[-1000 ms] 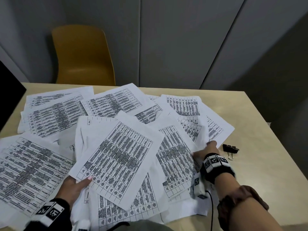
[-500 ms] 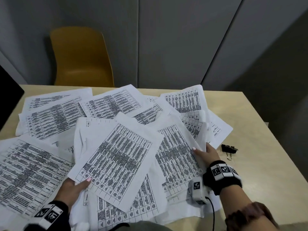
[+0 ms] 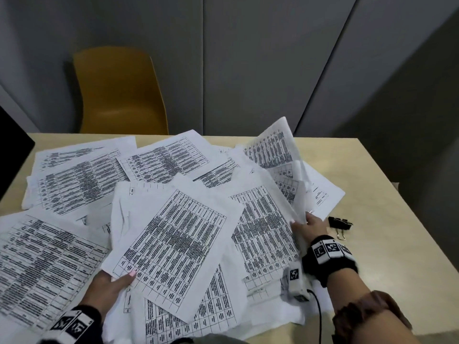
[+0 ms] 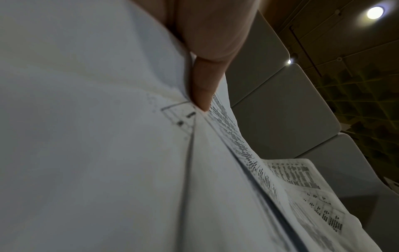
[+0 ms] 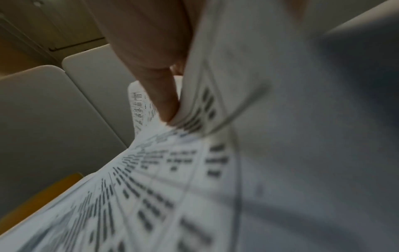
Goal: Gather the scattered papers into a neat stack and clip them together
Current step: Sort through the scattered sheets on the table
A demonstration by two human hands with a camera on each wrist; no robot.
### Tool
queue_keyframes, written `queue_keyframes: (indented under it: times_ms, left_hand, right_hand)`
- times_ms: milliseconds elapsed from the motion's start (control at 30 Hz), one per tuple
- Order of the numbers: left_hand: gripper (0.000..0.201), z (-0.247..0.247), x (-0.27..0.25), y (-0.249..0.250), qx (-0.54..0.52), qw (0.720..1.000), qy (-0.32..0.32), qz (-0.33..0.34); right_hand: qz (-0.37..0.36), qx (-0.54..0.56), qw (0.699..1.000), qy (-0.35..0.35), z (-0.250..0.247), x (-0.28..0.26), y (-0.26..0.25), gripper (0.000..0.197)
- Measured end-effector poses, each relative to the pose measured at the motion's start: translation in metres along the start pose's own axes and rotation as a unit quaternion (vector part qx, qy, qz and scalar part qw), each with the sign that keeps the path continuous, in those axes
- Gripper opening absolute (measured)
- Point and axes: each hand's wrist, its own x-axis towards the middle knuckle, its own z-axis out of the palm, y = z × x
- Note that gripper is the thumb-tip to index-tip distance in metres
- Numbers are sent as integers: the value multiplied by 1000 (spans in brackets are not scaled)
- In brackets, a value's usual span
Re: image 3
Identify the person's right hand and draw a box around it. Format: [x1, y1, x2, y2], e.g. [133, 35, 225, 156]
[289, 212, 329, 247]

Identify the stack of printed paper sheets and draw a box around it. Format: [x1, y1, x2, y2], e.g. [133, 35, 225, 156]
[0, 116, 347, 344]

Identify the brown scrunchie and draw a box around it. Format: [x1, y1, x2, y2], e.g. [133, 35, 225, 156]
[331, 290, 413, 341]

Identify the person's grey clothing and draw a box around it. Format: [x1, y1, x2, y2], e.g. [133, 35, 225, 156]
[172, 333, 248, 344]

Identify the black computer tower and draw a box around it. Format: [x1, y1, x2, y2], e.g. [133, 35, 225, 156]
[0, 105, 36, 201]

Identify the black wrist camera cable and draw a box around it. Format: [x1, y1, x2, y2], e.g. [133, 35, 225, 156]
[306, 288, 323, 335]

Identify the black binder clip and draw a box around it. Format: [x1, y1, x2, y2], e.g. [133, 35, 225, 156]
[328, 216, 354, 241]

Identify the white paper sheet with table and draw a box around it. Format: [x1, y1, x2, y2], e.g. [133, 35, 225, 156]
[101, 182, 246, 325]

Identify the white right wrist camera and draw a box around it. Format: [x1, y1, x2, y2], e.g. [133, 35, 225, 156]
[280, 260, 313, 302]

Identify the yellow plastic chair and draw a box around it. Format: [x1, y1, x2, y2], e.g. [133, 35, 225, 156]
[73, 46, 169, 136]

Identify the person's right forearm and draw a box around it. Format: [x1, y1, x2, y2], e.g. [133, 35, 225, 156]
[326, 272, 431, 344]

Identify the person's left hand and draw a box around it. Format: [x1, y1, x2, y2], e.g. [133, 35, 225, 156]
[79, 269, 138, 321]

